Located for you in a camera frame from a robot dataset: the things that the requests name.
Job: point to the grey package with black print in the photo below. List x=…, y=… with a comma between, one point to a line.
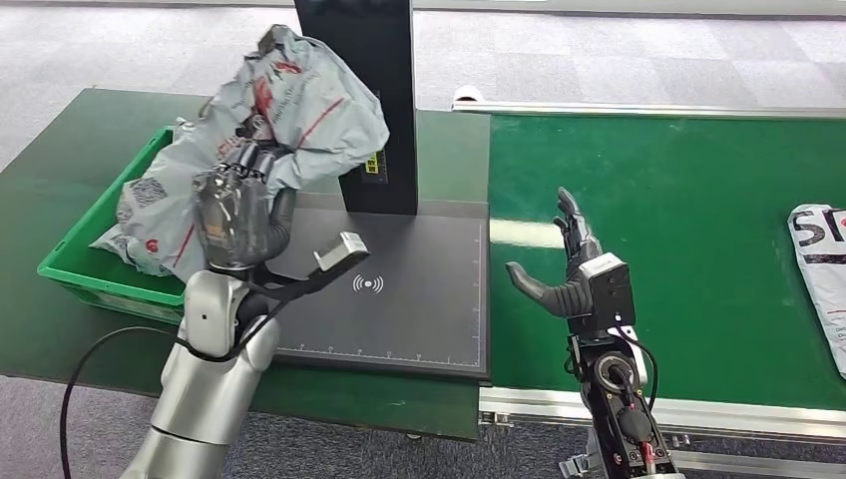
x=109, y=246

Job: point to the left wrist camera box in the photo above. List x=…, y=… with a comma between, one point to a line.
x=340, y=251

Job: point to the white package with black letters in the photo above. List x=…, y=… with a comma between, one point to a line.
x=823, y=278

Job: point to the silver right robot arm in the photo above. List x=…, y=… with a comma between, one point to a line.
x=624, y=416

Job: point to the green conveyor belt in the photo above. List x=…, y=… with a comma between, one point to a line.
x=694, y=231

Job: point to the black scanner base plate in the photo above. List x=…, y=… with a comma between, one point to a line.
x=410, y=317

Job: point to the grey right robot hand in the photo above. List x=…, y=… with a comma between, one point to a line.
x=575, y=278

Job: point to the metal conveyor bracket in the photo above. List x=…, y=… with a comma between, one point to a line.
x=576, y=466

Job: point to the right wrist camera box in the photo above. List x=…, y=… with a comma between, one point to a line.
x=611, y=291

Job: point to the aluminium conveyor side rail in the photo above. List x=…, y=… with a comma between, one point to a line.
x=760, y=420
x=661, y=109

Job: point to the black and yellow label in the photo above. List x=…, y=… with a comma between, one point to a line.
x=375, y=168

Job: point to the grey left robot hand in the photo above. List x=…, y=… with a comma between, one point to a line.
x=231, y=218

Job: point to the grey package with red print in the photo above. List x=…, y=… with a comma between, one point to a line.
x=317, y=99

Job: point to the black scanner column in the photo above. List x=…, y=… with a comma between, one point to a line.
x=390, y=66

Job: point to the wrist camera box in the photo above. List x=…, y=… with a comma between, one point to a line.
x=340, y=251
x=611, y=291

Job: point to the green plastic crate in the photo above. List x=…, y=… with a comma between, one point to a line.
x=99, y=284

